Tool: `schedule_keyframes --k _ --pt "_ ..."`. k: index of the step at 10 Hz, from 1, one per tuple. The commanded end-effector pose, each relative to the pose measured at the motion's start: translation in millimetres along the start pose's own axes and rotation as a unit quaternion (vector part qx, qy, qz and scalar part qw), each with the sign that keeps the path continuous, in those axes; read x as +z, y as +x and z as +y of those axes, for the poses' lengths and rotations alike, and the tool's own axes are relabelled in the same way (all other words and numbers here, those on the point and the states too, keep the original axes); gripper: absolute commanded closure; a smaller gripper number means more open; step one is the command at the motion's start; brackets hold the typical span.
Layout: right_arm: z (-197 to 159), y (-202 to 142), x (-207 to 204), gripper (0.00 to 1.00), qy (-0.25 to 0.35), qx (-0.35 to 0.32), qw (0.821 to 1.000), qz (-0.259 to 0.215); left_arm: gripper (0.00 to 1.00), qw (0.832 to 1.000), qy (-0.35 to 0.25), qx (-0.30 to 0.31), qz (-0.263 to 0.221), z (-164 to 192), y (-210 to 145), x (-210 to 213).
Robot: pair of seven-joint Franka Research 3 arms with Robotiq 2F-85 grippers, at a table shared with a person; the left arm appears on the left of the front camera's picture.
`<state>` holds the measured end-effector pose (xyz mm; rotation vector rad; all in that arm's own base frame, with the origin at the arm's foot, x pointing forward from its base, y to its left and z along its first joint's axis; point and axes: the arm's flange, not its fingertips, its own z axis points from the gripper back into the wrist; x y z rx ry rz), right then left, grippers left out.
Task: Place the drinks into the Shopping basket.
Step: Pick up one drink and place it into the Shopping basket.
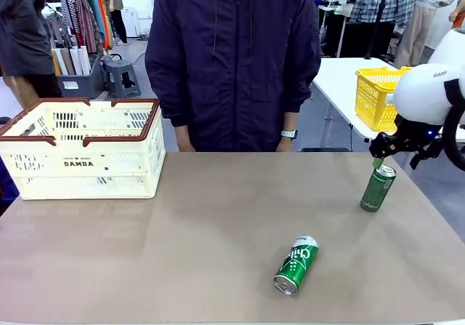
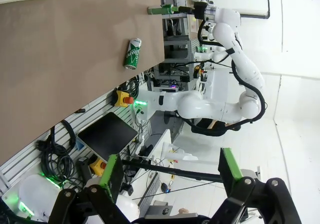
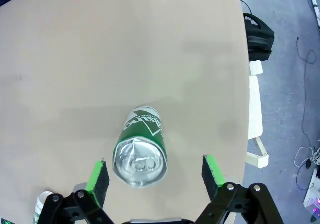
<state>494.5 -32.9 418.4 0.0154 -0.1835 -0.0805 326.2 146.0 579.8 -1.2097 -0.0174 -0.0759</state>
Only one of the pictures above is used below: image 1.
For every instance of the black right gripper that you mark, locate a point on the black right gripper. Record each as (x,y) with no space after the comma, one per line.
(417,136)

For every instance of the yellow plastic shopping basket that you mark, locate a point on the yellow plastic shopping basket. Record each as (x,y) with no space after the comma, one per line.
(370,99)

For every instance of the green white-print soda can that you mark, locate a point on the green white-print soda can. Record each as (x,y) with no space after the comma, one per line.
(296,267)

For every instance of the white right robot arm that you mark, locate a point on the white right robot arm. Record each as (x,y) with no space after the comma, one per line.
(421,92)

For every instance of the cream folding basket brown rim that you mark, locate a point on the cream folding basket brown rim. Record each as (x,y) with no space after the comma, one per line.
(91,185)

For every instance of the person's left hand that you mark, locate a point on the person's left hand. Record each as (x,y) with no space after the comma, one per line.
(286,145)

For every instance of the person's right hand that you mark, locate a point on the person's right hand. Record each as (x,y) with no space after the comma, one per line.
(184,138)

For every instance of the dark green drink can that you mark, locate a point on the dark green drink can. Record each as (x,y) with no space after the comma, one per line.
(378,190)

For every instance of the white side table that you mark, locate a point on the white side table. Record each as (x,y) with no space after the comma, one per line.
(338,85)

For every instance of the pale wrist watch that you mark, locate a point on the pale wrist watch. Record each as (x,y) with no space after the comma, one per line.
(289,133)

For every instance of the black draped background table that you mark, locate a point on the black draped background table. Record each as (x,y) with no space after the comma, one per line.
(356,38)

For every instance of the person in beige trousers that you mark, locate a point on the person in beige trousers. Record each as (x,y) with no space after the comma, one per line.
(417,23)

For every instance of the black tripod pole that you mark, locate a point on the black tripod pole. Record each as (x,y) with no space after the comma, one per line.
(379,16)

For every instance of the person in camouflage trousers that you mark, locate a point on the person in camouflage trousers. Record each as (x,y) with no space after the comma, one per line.
(458,12)

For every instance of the person in navy jacket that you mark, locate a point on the person in navy jacket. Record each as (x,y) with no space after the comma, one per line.
(232,67)

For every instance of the grey plastic stool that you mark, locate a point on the grey plastic stool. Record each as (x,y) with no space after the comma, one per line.
(121,76)

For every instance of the white floor appliance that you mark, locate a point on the white floor appliance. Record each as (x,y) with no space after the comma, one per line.
(130,21)

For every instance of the person in olive top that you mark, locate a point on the person in olive top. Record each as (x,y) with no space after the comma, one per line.
(117,8)

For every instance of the grey storage bin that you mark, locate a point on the grey storage bin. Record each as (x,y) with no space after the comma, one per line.
(83,83)

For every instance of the orange hanging garment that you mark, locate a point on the orange hanging garment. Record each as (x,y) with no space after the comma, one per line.
(103,16)

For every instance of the white paper roll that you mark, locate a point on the white paper roll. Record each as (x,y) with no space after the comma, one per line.
(76,61)
(85,60)

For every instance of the brown paper roll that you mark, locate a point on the brown paper roll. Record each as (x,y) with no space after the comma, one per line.
(67,61)

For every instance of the patterned shirts on rack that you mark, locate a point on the patterned shirts on rack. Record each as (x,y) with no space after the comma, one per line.
(81,16)

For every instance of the yellow paper roll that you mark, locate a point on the yellow paper roll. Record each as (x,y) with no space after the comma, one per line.
(56,63)

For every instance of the person in dark grey jacket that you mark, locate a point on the person in dark grey jacket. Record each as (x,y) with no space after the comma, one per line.
(22,30)

